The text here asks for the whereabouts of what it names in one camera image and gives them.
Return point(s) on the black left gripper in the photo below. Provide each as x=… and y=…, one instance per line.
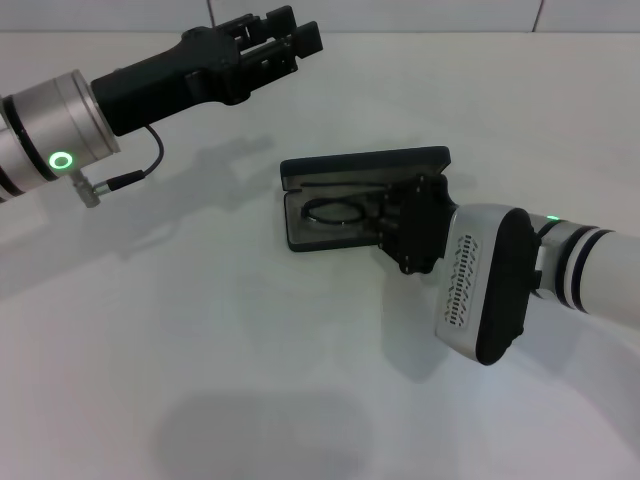
x=160, y=80

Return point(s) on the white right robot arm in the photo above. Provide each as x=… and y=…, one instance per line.
x=600, y=270

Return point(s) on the black glasses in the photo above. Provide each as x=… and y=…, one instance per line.
x=309, y=214

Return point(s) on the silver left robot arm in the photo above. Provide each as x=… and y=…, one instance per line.
x=50, y=115

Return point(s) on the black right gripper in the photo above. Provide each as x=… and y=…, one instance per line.
x=422, y=225

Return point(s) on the silver black vented wrist housing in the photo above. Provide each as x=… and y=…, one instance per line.
x=480, y=280

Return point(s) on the black glasses case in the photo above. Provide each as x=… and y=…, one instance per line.
x=360, y=160

